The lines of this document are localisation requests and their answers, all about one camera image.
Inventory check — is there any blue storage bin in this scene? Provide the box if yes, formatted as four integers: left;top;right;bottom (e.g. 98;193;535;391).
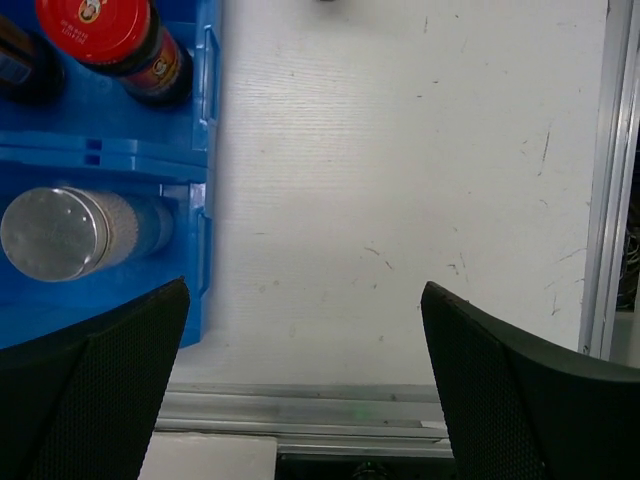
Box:
1;146;214;348
1;1;222;181

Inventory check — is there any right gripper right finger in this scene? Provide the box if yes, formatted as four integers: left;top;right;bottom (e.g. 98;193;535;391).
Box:
421;282;639;479

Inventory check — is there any silver-lid bead jar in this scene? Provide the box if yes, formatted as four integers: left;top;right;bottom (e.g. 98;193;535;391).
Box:
1;187;174;283

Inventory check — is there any aluminium rail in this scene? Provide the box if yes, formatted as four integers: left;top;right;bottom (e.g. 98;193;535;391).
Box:
156;383;452;458
578;1;639;360

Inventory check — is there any blue middle storage bin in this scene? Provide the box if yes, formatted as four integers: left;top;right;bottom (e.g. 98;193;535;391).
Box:
1;1;222;181

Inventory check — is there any aluminium right rail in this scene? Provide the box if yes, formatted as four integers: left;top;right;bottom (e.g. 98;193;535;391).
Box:
578;1;639;360

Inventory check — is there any aluminium front rail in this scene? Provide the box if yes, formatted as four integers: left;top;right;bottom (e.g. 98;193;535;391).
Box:
156;383;452;458

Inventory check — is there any blue near storage bin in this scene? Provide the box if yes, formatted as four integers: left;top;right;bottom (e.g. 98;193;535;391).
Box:
1;146;214;348

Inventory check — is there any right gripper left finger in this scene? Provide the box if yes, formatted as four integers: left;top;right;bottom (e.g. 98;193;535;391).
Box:
1;287;185;479

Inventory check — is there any red-lid chili jar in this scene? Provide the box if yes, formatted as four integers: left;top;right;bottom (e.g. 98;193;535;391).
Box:
1;15;65;106
35;0;193;108

